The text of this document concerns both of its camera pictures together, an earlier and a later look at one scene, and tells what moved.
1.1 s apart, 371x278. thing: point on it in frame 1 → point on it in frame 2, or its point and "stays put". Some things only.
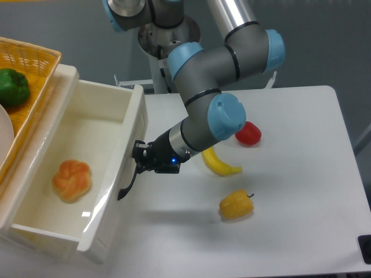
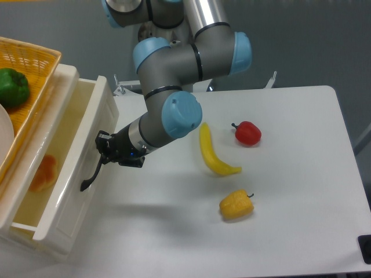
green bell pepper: x=14 y=90 stays put
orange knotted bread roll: x=72 y=180 → x=45 y=174
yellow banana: x=216 y=165 stays put
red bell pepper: x=250 y=135 stays put
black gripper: x=160 y=156 → x=117 y=147
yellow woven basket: x=39 y=65 stays put
